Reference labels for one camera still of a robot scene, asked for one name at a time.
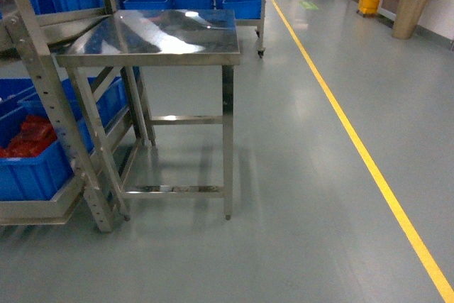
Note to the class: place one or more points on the small steel table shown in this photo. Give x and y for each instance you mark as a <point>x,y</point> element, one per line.
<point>137,38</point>

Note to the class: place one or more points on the blue bin with red parts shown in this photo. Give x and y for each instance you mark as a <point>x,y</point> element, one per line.
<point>35,178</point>

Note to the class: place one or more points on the steel shelf rack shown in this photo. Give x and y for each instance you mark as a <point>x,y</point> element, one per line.
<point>32,36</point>

